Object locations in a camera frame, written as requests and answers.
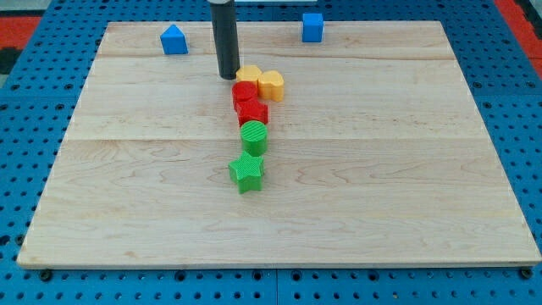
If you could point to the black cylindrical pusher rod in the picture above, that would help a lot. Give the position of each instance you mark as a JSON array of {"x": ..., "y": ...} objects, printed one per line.
[{"x": 223, "y": 15}]

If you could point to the red circle block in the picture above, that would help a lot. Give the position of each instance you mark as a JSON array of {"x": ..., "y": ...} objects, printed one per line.
[{"x": 242, "y": 91}]

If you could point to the red star block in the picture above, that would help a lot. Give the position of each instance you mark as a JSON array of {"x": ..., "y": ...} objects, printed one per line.
[{"x": 251, "y": 110}]

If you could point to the green circle block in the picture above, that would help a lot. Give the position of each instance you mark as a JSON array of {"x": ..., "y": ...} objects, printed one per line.
[{"x": 254, "y": 135}]

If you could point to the green star block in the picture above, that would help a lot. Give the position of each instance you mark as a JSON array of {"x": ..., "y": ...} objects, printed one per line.
[{"x": 247, "y": 172}]

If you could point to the blue triangle block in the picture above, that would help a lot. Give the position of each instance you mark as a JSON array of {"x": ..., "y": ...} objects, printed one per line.
[{"x": 173, "y": 41}]

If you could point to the yellow hexagon block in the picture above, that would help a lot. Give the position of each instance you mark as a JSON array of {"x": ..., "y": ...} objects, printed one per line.
[{"x": 248, "y": 73}]

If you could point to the yellow heart block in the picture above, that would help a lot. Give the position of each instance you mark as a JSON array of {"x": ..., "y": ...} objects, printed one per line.
[{"x": 271, "y": 85}]

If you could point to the blue cube block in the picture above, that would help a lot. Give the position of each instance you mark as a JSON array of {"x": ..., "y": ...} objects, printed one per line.
[{"x": 312, "y": 27}]

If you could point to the wooden board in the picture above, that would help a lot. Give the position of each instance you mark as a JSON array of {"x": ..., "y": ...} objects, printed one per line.
[{"x": 377, "y": 158}]

